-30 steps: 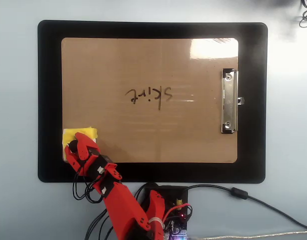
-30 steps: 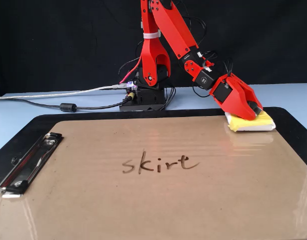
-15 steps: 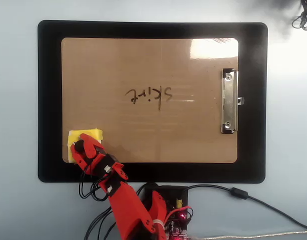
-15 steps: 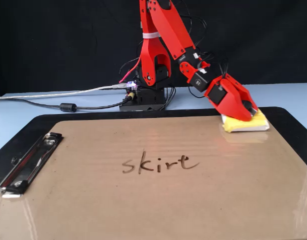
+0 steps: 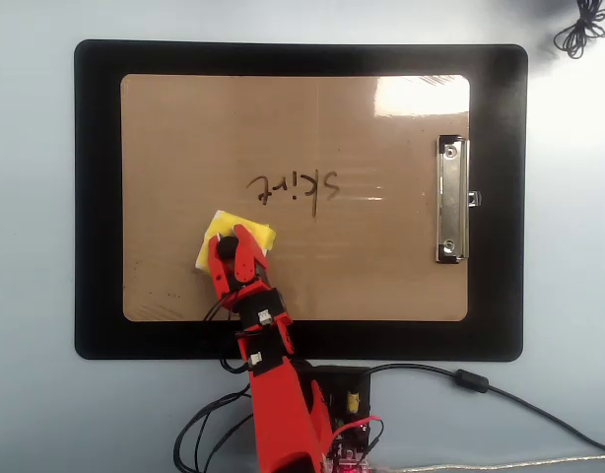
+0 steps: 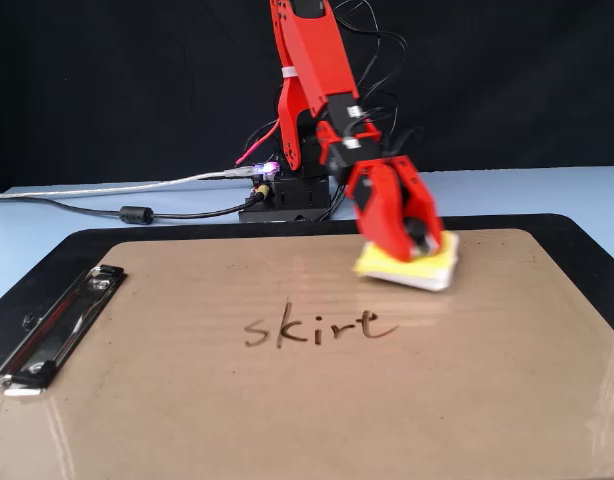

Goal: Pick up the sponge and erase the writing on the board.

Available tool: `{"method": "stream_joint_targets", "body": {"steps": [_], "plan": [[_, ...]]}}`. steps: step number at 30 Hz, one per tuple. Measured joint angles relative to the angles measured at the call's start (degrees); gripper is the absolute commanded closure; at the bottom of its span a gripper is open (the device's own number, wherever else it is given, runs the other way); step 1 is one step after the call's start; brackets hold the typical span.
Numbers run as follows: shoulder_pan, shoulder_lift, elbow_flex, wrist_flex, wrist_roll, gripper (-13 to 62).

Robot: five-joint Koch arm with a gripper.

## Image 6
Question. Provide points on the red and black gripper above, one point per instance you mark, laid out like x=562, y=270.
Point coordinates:
x=347, y=155

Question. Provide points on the yellow white sponge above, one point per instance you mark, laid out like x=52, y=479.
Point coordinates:
x=437, y=270

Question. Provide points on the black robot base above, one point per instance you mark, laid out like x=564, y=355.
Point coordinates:
x=297, y=195

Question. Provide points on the small controller circuit board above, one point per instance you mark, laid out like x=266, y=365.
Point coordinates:
x=267, y=170

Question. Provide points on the brown clipboard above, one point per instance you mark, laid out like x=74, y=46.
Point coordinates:
x=337, y=400

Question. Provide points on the black cloth backdrop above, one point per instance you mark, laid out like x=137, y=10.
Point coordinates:
x=87, y=75

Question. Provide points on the silver metal clipboard clip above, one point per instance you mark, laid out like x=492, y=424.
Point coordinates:
x=62, y=325

